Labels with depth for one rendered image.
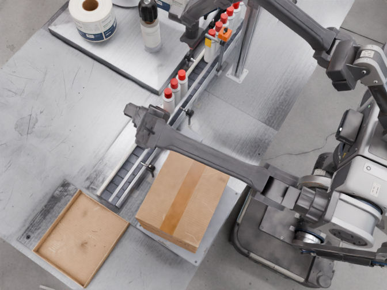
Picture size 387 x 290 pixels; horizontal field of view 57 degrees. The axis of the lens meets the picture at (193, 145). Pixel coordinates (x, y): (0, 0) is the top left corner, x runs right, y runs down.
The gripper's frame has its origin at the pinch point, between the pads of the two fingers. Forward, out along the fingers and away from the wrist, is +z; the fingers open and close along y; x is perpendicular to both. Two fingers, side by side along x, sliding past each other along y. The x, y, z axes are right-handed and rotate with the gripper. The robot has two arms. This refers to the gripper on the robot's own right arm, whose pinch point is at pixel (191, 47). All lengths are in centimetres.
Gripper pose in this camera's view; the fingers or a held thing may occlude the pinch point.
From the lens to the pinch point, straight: 167.5
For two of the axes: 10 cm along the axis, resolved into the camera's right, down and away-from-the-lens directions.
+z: -0.3, 3.7, 9.3
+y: -5.2, 7.9, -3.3
